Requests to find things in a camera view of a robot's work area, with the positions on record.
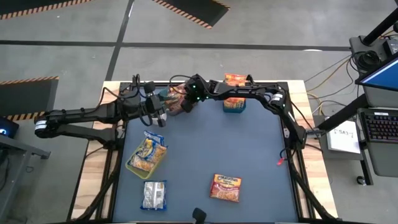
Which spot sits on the teal plastic bin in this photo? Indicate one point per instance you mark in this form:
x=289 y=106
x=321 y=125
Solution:
x=234 y=110

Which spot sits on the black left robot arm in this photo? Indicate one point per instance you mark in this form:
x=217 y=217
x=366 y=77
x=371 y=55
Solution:
x=77 y=116

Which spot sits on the black backlit keyboard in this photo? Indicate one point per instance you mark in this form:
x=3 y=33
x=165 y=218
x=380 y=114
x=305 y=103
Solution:
x=381 y=126

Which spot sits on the red Maruchan roast beef pack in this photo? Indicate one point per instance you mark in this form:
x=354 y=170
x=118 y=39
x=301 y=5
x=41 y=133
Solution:
x=225 y=187

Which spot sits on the black hazard-striped floor mat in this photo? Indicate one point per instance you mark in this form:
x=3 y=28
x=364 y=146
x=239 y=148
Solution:
x=28 y=98
x=18 y=4
x=196 y=9

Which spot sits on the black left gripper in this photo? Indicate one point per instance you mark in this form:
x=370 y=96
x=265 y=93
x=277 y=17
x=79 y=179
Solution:
x=144 y=104

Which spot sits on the blue-gray table mat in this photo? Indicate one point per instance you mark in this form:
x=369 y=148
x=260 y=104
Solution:
x=186 y=193

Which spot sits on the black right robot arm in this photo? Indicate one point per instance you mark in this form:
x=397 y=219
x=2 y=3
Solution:
x=248 y=90

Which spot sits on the red-orange Maruchan noodle pack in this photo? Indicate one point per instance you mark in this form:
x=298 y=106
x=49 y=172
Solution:
x=177 y=104

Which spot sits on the dark gray plastic bin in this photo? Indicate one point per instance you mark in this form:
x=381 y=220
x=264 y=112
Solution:
x=178 y=113

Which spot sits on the monitor with blue screen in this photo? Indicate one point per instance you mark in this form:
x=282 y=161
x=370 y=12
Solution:
x=382 y=76

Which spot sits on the black metal rig frame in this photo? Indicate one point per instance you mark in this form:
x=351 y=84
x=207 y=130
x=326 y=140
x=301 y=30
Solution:
x=298 y=193

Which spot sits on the black caster wheel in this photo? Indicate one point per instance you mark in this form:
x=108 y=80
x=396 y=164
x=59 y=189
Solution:
x=360 y=180

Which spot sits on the white paper label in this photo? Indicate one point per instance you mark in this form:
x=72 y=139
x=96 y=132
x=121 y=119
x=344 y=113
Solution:
x=343 y=137

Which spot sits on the gray workstation cart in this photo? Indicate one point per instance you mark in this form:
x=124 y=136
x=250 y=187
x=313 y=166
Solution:
x=382 y=161

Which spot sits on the small black device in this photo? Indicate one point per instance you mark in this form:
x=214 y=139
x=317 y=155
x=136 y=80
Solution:
x=199 y=215

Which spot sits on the black device with blue light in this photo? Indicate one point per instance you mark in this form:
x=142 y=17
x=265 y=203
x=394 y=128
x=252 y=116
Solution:
x=5 y=128

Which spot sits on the black diagonal cart strut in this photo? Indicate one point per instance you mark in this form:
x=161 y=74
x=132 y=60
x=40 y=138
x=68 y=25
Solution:
x=356 y=104

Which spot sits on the green plant in white pot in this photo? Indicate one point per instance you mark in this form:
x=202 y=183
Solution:
x=163 y=115

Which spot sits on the orange Maruchan noodle pack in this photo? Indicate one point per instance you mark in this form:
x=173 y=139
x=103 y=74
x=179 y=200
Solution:
x=234 y=102
x=234 y=79

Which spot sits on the black diagonal pole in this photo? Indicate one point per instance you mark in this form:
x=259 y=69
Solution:
x=382 y=26

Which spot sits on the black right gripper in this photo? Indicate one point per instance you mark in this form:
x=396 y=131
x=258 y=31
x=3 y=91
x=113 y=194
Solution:
x=199 y=90

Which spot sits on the yellow-green plastic bin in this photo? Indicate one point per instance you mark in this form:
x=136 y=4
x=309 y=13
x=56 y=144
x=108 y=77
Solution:
x=141 y=174

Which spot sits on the gray metal side cart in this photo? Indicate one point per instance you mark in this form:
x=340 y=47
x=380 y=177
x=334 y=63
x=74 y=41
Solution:
x=15 y=186

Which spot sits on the white silver noodle packet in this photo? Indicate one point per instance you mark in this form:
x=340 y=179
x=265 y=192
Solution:
x=154 y=137

